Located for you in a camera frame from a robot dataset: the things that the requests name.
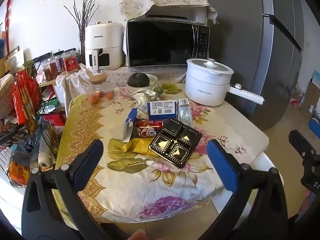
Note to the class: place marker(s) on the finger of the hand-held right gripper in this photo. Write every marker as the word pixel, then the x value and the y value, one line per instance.
pixel 300 142

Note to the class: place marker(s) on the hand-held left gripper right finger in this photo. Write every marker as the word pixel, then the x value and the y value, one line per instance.
pixel 222 166

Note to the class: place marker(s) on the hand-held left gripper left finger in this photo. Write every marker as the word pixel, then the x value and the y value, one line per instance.
pixel 87 165

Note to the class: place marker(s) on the black plastic tray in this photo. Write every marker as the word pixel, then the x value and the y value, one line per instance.
pixel 175 142

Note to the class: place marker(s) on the yellow wrapper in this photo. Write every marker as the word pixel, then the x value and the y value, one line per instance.
pixel 137 147

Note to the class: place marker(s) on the blue and white carton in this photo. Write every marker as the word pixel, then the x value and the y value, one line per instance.
pixel 128 127

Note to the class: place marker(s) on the small clear packet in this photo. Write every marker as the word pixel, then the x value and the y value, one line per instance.
pixel 185 112

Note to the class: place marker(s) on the cartoon face snack packet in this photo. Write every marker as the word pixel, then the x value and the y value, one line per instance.
pixel 145 133

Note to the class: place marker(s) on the red drink can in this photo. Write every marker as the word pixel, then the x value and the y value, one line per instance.
pixel 150 124

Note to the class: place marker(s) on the blue medicine box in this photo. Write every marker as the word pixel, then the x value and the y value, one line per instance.
pixel 160 110

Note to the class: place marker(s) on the grey tissue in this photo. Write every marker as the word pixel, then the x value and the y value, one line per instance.
pixel 139 97

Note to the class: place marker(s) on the white tissue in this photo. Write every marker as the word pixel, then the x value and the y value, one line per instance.
pixel 152 94

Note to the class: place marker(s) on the person's right forearm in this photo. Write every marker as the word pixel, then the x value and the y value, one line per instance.
pixel 308 205

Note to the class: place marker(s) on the person's left hand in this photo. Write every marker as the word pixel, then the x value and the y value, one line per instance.
pixel 137 235

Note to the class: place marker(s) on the white roll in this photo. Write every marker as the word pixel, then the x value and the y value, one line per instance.
pixel 46 155

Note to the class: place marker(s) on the cardboard box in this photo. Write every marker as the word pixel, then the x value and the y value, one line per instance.
pixel 311 97

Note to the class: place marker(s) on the red box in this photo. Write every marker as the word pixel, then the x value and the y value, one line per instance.
pixel 70 62
pixel 53 118

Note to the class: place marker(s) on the small orange tomato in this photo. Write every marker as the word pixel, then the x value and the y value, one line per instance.
pixel 100 94
pixel 93 100
pixel 109 95

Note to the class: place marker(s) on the floral tablecloth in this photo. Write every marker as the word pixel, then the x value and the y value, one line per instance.
pixel 150 192

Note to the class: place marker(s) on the orange packet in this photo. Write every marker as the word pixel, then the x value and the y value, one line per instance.
pixel 18 172

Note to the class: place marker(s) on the clear bag of tomatoes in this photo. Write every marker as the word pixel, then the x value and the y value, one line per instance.
pixel 100 88

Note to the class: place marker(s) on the white electric pot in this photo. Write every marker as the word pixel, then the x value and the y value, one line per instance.
pixel 205 87

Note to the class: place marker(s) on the red packets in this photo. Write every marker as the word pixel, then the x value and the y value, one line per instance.
pixel 25 97

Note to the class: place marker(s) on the cherry print cloth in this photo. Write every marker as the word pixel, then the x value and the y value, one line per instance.
pixel 117 75

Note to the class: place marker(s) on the green lime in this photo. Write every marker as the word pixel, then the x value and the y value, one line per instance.
pixel 158 90

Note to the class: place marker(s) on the dark green pumpkin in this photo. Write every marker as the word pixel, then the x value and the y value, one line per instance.
pixel 138 80

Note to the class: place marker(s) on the glass pot lid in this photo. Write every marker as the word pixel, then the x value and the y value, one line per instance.
pixel 210 65

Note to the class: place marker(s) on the glass spice jar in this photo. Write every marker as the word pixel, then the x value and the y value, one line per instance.
pixel 48 68
pixel 59 63

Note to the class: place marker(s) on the beige woven basket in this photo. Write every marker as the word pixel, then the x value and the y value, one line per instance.
pixel 6 97

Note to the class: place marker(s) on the white deep bowl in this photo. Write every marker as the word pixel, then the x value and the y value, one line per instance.
pixel 153 80

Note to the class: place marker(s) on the white board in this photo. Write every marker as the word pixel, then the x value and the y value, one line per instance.
pixel 15 60

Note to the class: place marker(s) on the white air fryer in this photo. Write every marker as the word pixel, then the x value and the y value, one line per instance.
pixel 105 37

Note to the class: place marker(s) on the grey refrigerator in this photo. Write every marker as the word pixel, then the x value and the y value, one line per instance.
pixel 237 30

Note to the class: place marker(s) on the black microwave oven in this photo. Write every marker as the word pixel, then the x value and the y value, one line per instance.
pixel 160 42

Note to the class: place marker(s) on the dried twigs in vase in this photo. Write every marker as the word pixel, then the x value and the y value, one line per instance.
pixel 83 17

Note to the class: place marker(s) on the floral cloth cover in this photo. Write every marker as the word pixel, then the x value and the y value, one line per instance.
pixel 162 0

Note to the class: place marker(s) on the red wall decoration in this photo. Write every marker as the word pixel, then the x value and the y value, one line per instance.
pixel 7 17

